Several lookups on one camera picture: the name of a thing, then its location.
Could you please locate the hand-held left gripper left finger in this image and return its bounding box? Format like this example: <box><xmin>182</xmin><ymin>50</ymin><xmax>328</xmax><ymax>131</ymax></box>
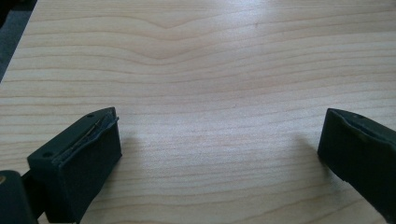
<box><xmin>26</xmin><ymin>106</ymin><xmax>123</xmax><ymax>224</ymax></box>

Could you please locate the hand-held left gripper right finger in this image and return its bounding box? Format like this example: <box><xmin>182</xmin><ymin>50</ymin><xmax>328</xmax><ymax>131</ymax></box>
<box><xmin>317</xmin><ymin>107</ymin><xmax>396</xmax><ymax>224</ymax></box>

